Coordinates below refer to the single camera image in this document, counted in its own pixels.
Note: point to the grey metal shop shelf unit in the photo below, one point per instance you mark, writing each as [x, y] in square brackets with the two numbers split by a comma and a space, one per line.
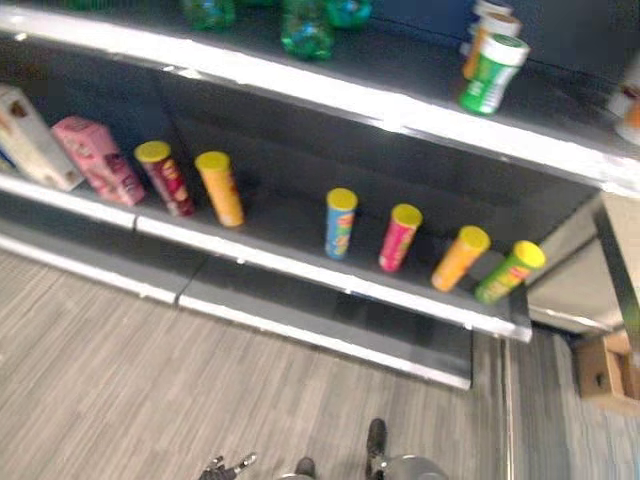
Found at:
[310, 150]

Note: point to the robot dark foot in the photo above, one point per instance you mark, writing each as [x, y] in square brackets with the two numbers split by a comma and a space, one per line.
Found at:
[304, 467]
[376, 442]

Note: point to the robot left dark foot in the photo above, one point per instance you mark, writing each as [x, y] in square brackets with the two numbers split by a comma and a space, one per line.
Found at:
[304, 467]

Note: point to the green white-lidded jar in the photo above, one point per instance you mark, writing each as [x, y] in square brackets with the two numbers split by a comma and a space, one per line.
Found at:
[492, 75]

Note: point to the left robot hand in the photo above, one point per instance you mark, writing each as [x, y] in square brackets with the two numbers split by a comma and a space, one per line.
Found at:
[225, 469]

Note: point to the grey table frame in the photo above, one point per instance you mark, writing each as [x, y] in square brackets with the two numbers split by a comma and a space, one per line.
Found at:
[590, 270]

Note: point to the pink chip can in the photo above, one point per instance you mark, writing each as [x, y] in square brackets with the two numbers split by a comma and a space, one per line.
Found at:
[398, 240]

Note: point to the blue chip can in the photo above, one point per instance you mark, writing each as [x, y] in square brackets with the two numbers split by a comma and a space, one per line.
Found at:
[340, 225]

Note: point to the white snack box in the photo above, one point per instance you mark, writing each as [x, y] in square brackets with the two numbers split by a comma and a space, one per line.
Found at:
[30, 140]

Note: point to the brown cardboard box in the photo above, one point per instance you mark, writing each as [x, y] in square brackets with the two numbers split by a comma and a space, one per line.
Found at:
[607, 370]

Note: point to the dark red chip can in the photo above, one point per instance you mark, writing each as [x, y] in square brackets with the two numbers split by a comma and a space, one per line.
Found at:
[167, 180]

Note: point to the orange chip can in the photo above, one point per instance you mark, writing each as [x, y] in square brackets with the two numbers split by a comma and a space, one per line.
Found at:
[222, 190]
[457, 260]

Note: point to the robot right dark foot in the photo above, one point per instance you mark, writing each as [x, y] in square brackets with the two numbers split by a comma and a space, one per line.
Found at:
[376, 442]

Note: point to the pink snack box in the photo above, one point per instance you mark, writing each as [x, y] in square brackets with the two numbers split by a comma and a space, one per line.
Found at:
[97, 160]

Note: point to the green plastic bottle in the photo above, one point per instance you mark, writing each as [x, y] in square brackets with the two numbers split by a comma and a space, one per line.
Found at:
[209, 12]
[306, 30]

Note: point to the orange white-lidded jar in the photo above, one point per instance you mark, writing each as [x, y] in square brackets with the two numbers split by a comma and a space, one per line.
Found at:
[480, 35]

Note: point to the green chip can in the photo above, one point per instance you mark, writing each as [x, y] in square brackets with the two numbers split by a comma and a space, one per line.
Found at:
[505, 275]

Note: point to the white orange cup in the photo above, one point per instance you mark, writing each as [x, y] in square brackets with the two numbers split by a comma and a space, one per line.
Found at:
[627, 107]

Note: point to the teal plastic bottle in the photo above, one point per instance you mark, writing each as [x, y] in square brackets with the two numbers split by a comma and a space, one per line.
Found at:
[349, 11]

